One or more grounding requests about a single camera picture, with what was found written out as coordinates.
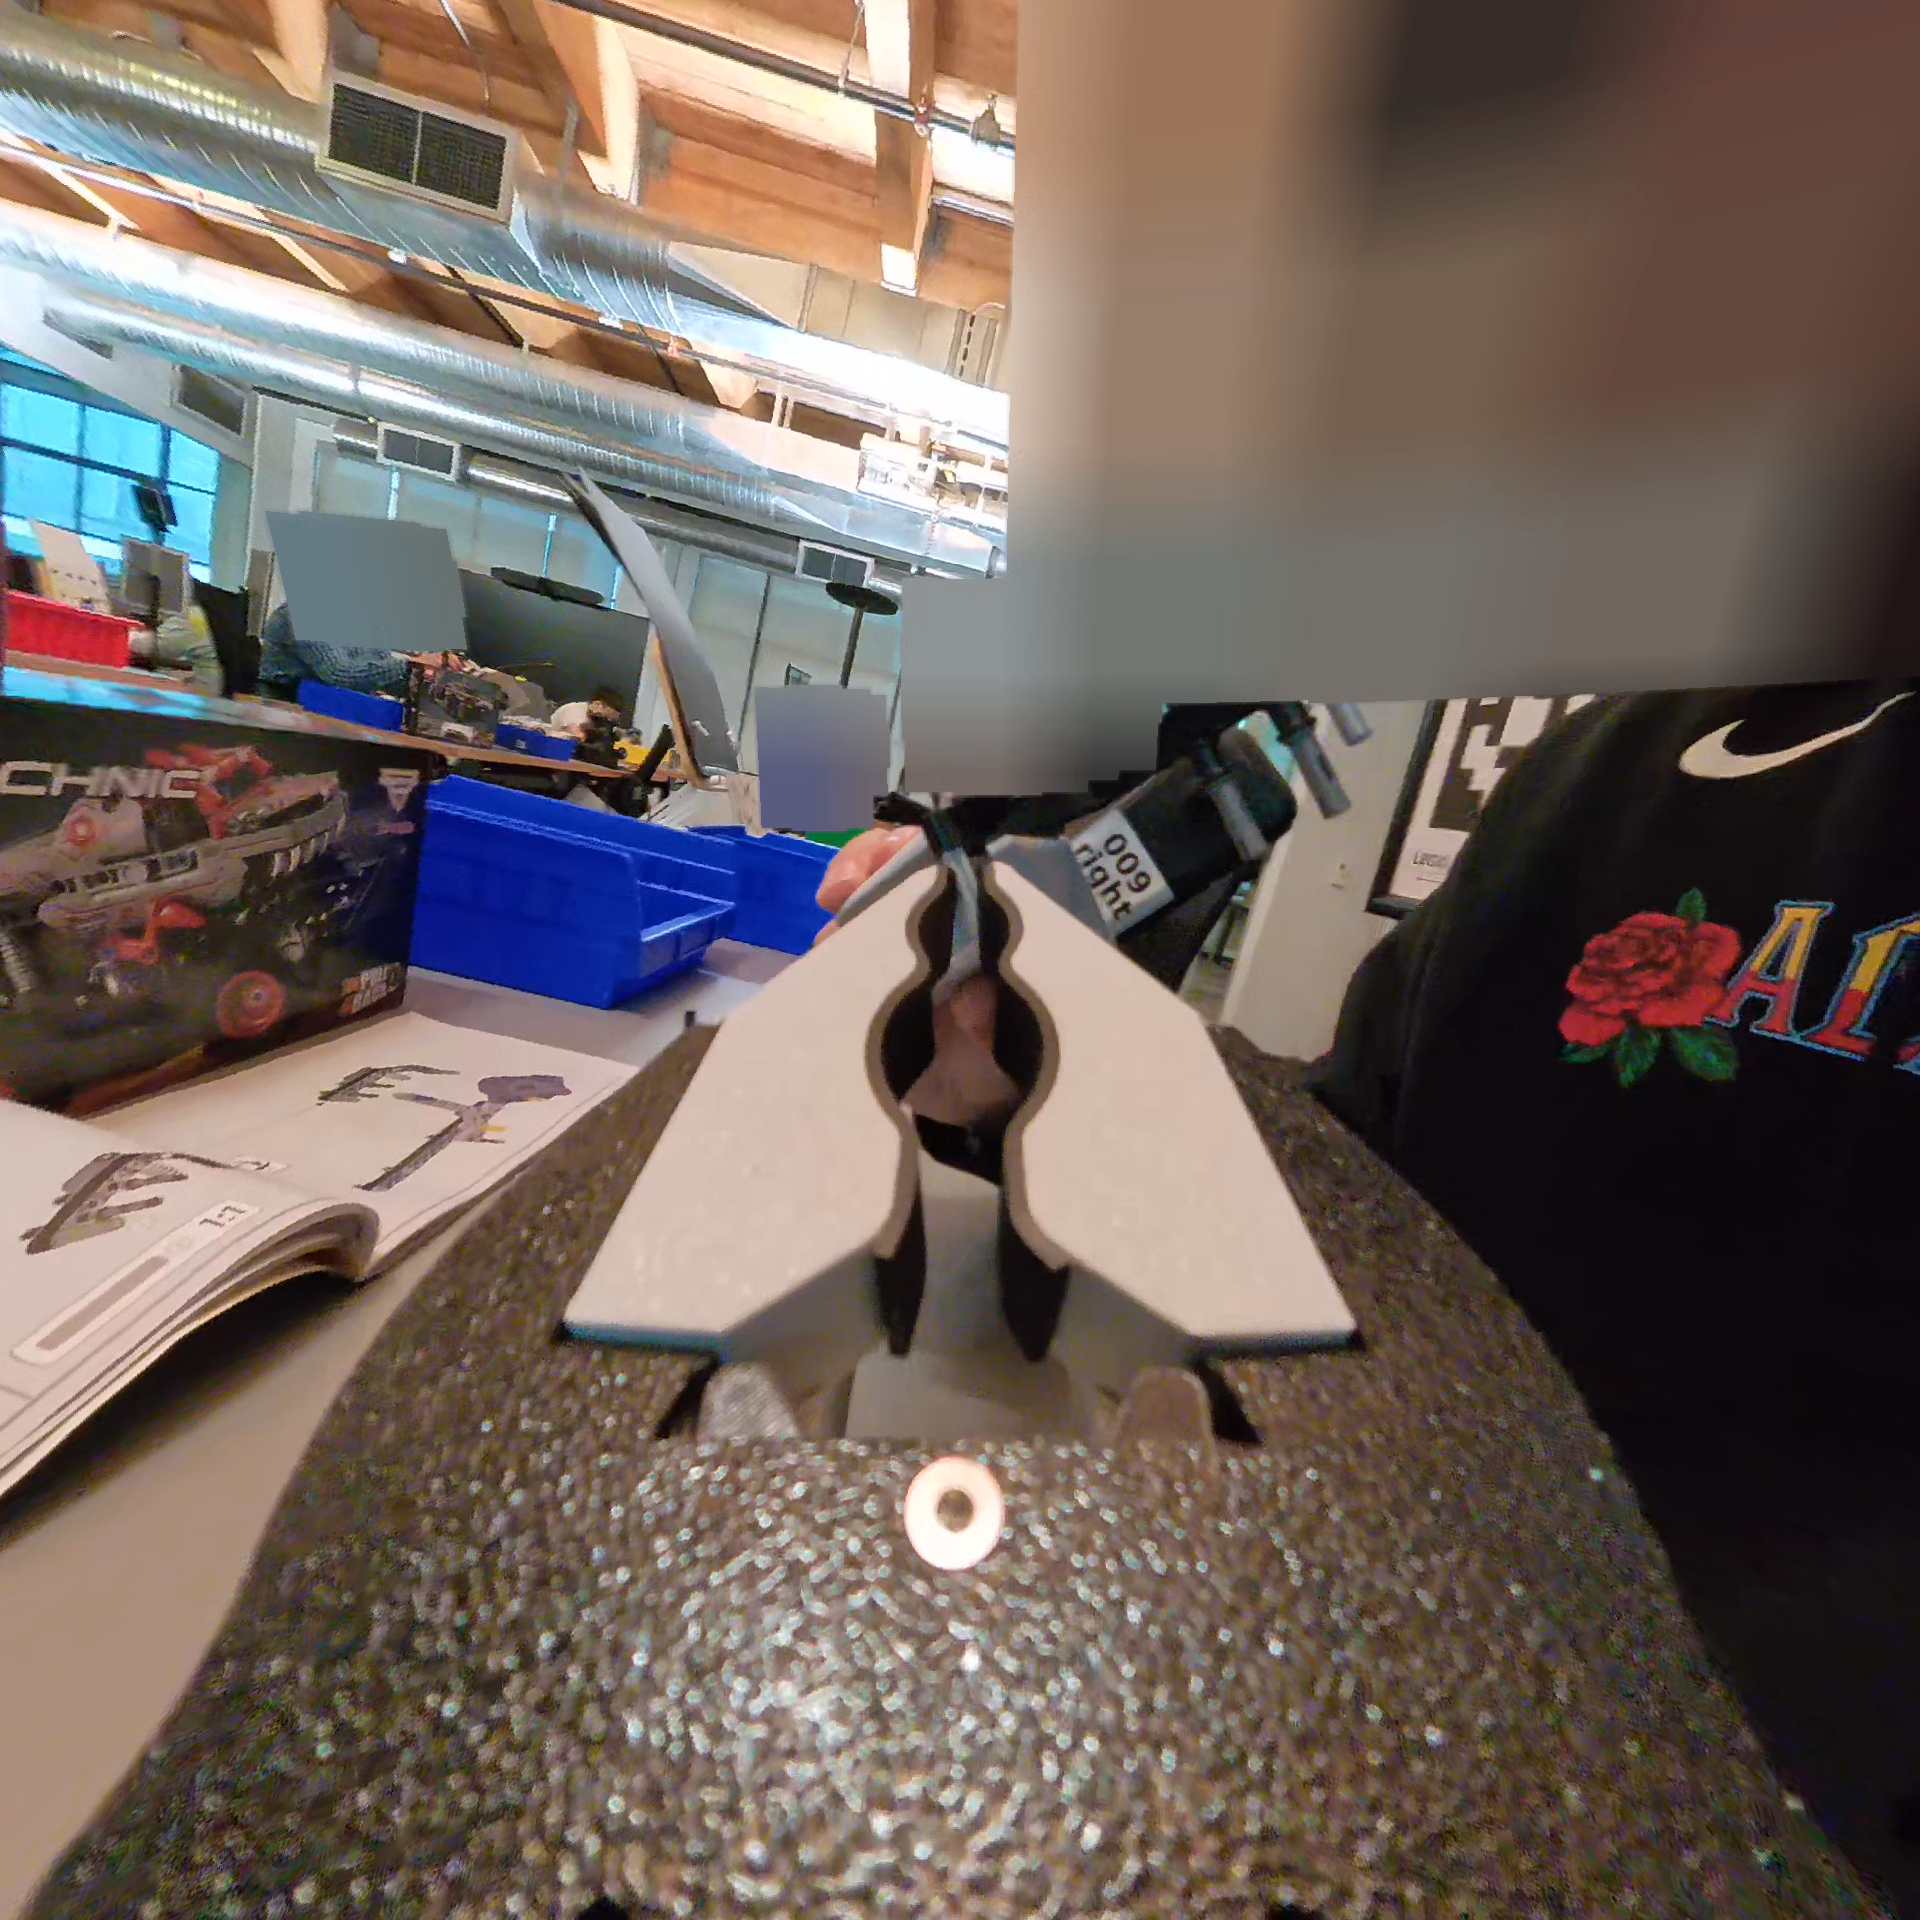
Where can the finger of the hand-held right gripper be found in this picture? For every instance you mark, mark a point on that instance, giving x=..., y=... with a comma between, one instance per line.
x=1059, y=870

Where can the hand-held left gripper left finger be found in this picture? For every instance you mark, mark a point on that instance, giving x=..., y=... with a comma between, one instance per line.
x=750, y=1186

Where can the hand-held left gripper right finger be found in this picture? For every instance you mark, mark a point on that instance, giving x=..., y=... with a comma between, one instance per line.
x=1171, y=1186

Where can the person's right hand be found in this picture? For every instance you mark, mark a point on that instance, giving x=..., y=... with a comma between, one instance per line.
x=870, y=885

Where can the blue storage bin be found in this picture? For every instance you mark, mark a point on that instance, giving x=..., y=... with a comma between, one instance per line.
x=780, y=892
x=540, y=902

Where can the black white tag poster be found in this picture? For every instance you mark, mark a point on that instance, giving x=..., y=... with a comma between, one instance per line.
x=1477, y=781

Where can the black floor lamp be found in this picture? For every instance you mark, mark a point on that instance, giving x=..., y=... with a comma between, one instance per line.
x=859, y=599

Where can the tilted grey board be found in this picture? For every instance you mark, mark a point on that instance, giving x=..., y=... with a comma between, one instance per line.
x=669, y=630

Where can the person's black sweatshirt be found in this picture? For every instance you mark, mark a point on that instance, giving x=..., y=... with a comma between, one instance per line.
x=1652, y=1276

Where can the black monitor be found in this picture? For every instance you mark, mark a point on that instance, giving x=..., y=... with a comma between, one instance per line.
x=557, y=639

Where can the instruction booklet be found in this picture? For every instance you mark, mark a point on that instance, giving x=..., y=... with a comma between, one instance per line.
x=181, y=1200

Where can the toy truck box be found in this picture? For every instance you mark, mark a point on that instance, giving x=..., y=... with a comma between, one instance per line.
x=181, y=902

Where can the wooden back table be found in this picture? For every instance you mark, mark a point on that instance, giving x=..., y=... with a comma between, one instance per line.
x=225, y=716

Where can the red storage bin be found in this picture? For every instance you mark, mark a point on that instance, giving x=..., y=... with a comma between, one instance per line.
x=60, y=622

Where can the large vent grille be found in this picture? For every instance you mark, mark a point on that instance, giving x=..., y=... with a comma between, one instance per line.
x=418, y=147

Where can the round silver duct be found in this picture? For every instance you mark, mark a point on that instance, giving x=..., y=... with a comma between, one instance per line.
x=377, y=346

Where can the silver duct with vent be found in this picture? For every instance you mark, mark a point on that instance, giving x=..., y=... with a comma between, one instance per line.
x=181, y=106

